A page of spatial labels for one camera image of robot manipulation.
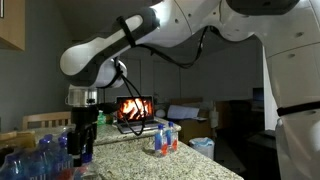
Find laptop showing fireplace video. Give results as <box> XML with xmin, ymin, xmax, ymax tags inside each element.
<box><xmin>115</xmin><ymin>95</ymin><xmax>167</xmax><ymax>135</ymax></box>

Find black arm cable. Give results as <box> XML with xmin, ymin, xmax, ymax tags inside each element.
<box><xmin>113</xmin><ymin>15</ymin><xmax>214</xmax><ymax>137</ymax></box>

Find small white round object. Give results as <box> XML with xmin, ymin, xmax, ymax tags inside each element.
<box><xmin>154</xmin><ymin>108</ymin><xmax>167</xmax><ymax>119</ymax></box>

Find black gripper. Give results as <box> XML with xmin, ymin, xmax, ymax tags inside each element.
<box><xmin>67</xmin><ymin>105</ymin><xmax>100</xmax><ymax>168</ymax></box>

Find wooden wall cabinet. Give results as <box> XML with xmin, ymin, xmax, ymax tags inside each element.
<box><xmin>0</xmin><ymin>0</ymin><xmax>26</xmax><ymax>52</ymax></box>

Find light wooden chair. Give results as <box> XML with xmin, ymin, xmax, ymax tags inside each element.
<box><xmin>21</xmin><ymin>111</ymin><xmax>73</xmax><ymax>132</ymax></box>

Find white papers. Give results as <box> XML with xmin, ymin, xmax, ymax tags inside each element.
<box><xmin>166</xmin><ymin>104</ymin><xmax>208</xmax><ymax>122</ymax></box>

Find brown cardboard box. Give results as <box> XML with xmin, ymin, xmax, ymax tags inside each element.
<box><xmin>168</xmin><ymin>97</ymin><xmax>219</xmax><ymax>145</ymax></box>

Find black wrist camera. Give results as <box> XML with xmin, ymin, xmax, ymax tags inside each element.
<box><xmin>97</xmin><ymin>102</ymin><xmax>120</xmax><ymax>115</ymax></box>

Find green tissue box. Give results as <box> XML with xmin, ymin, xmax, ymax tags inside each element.
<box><xmin>96</xmin><ymin>110</ymin><xmax>114</xmax><ymax>127</ymax></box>

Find white trash bin with bag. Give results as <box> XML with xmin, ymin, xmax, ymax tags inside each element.
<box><xmin>188</xmin><ymin>137</ymin><xmax>215</xmax><ymax>160</ymax></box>

